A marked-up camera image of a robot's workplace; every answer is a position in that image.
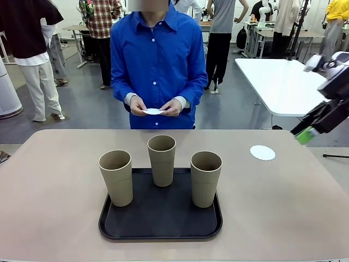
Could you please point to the person in plaid shirt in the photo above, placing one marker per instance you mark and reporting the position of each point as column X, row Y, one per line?
column 101, row 19

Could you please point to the black tripod pole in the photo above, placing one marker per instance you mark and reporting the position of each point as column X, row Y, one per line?
column 298, row 30

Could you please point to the black backpack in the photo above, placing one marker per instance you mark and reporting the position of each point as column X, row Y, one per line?
column 241, row 38

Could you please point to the person's right forearm blue sleeve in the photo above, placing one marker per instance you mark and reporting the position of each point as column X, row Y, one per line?
column 121, row 99

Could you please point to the person in beige clothes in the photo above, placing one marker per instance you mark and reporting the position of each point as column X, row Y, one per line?
column 283, row 16

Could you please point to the person's left forearm blue sleeve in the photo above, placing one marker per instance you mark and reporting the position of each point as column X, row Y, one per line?
column 195, row 98

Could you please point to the person in yellow top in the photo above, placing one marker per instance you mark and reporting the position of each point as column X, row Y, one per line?
column 338, row 11

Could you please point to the grey background desk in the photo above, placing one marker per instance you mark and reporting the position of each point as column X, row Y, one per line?
column 310, row 34
column 73, row 28

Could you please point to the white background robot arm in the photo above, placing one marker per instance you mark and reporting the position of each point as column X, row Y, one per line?
column 263, row 13

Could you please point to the black stand leg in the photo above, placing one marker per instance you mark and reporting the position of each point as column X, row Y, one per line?
column 336, row 156

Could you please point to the person in grey shirt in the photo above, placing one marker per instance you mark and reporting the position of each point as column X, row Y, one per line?
column 221, row 16

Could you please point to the person in grey trousers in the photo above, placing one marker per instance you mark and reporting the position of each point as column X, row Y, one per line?
column 58, row 54

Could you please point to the person in black tee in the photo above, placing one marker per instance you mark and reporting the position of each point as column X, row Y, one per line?
column 24, row 27

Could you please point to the white scalloped paper coaster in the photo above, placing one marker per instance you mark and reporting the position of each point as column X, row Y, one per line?
column 153, row 111
column 262, row 152

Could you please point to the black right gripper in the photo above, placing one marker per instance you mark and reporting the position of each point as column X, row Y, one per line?
column 335, row 114

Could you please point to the black plastic tray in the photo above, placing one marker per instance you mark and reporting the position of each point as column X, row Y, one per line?
column 163, row 218

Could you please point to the person in black top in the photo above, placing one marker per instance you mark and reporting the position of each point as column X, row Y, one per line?
column 257, row 12

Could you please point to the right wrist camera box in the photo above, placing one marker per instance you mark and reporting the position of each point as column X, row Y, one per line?
column 334, row 90

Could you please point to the person in blue shirt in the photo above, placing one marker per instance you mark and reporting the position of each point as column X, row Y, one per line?
column 158, row 54

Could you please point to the white cylindrical appliance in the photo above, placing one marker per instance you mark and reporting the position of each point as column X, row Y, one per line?
column 6, row 92

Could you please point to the tall tan cup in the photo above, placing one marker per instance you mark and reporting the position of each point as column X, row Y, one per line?
column 117, row 185
column 162, row 169
column 205, row 188

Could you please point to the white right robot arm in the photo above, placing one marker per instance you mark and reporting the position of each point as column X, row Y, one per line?
column 340, row 58

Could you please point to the person's left hand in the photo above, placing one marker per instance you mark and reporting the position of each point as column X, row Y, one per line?
column 174, row 107

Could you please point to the person's right hand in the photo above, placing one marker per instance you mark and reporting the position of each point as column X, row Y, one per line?
column 137, row 106

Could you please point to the white background table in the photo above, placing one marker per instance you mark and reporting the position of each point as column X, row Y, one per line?
column 286, row 82

